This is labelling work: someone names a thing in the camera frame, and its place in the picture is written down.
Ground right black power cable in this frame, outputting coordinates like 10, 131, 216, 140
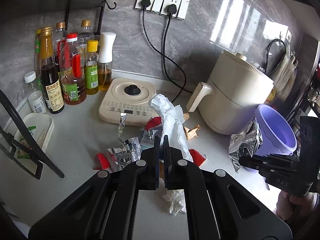
162, 4, 188, 104

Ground brown paper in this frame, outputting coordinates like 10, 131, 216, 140
183, 113, 201, 140

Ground hanging black cable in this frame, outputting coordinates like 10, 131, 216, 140
261, 38, 287, 74

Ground silver foil snack wrapper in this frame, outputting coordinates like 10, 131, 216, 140
105, 113, 142, 172

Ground white printed cardboard box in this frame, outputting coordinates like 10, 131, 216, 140
140, 128, 154, 151

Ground red wrapper piece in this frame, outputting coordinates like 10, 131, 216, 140
189, 149, 207, 167

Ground black metal kitchen rack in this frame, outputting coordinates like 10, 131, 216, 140
0, 0, 117, 181

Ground white top oil sprayer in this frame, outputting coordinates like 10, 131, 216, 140
98, 32, 116, 90

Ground purple plastic bucket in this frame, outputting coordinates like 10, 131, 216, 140
255, 104, 297, 156

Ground black power cable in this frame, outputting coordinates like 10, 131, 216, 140
140, 0, 193, 93
162, 4, 188, 104

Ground red handled oil bottle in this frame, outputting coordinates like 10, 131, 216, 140
59, 33, 87, 105

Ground white wall socket panel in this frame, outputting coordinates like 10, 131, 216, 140
134, 0, 190, 21

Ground yellow cap green label bottle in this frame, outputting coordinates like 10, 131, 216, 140
85, 40, 99, 95

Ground black storage shelf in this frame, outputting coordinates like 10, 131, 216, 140
289, 64, 319, 138

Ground left black power cable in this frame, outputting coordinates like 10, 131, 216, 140
140, 0, 193, 93

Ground white plastic tray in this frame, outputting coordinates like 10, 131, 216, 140
4, 112, 55, 170

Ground person's right hand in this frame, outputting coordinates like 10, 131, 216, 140
273, 191, 319, 221

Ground small white cap bottle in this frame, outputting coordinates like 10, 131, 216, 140
24, 71, 47, 114

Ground red white crumpled wrapper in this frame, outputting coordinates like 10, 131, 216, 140
145, 116, 163, 137

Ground dark soy sauce bottle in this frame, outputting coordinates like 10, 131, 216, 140
40, 26, 65, 114

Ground white tissue paper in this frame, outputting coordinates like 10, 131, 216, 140
149, 94, 193, 216

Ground cream air fryer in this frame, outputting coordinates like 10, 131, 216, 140
186, 50, 273, 135

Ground gold cap clear bottle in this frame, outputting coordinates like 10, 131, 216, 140
78, 20, 94, 53

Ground hanging plastic bags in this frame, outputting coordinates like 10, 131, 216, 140
271, 44, 298, 101

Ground green label bottle behind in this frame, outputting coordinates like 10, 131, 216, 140
35, 29, 41, 86

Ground cream induction cooker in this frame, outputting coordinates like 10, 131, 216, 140
98, 78, 158, 127

